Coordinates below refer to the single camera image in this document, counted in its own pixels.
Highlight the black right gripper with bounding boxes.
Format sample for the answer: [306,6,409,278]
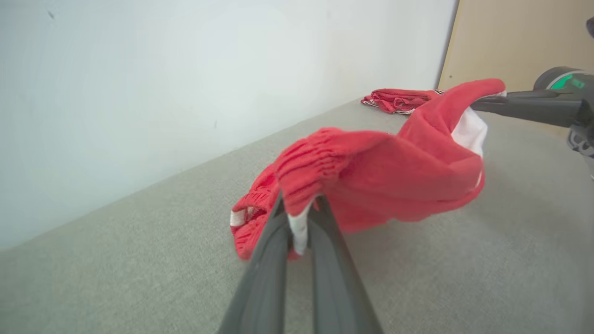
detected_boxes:
[471,66,594,161]

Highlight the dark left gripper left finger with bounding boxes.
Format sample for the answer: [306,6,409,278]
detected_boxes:
[218,195,293,334]

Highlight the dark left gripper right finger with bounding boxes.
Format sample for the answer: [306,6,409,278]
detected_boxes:
[308,196,384,334]

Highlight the red shorts with white stripe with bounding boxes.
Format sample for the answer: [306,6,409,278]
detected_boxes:
[230,78,506,261]

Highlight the red jersey with number 23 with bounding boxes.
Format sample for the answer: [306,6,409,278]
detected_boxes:
[361,88,444,115]

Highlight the beige wooden panel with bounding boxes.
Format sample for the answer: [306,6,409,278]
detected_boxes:
[436,0,594,105]

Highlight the grey fabric sofa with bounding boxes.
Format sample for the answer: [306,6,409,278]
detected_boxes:
[0,99,594,334]

